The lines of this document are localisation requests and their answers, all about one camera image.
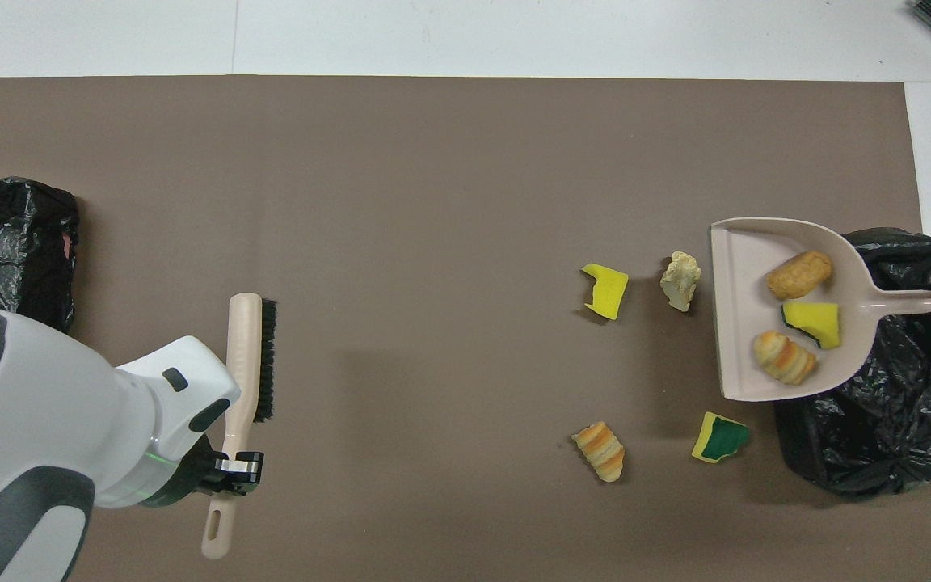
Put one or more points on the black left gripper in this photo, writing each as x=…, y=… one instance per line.
x=203, y=473

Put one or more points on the beige hand brush black bristles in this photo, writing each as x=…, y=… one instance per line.
x=241, y=364

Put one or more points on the yellow sponge wedge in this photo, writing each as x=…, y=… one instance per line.
x=813, y=323

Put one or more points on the brown bread roll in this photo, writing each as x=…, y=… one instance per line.
x=799, y=275

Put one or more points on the striped orange croissant piece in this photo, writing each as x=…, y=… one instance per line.
x=599, y=450
x=785, y=357

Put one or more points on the beige plastic dustpan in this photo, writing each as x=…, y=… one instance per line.
x=748, y=323

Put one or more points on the green and yellow sponge piece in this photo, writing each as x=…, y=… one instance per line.
x=720, y=438

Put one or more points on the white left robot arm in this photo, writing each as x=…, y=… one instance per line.
x=45, y=453

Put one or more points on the bin with knotted black bag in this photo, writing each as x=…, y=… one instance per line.
x=902, y=420

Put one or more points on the pale cream bread chunk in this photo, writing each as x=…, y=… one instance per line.
x=681, y=279

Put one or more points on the notched yellow sponge piece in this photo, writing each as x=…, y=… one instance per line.
x=605, y=289

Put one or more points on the brown table mat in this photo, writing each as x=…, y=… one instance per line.
x=433, y=162

